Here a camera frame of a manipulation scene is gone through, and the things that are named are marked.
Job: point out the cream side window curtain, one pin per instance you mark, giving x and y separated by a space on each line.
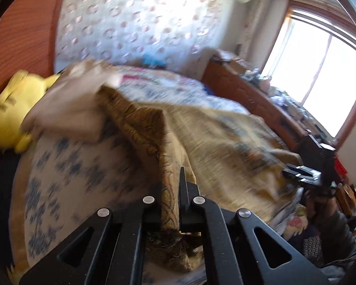
255 17

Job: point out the yellow Pikachu plush toy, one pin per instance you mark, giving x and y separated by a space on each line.
20 95

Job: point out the long wooden sideboard cabinet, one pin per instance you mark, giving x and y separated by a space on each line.
221 79

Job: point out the folded beige cloth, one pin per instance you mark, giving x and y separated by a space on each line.
69 108

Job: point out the red-brown slatted wardrobe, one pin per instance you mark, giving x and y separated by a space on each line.
27 37

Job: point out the wooden framed window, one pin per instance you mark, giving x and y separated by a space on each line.
313 61

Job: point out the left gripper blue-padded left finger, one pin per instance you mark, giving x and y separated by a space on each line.
154 209

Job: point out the white circle-patterned curtain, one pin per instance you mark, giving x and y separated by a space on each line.
180 34

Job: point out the person's right hand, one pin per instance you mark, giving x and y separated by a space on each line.
319 208

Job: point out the gold patterned brocade garment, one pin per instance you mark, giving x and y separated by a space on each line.
235 160

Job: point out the blue toy on headboard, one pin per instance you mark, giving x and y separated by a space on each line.
151 62

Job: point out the floral blue bed cover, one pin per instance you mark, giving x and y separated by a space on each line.
61 181

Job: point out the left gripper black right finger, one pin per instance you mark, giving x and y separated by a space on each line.
190 214

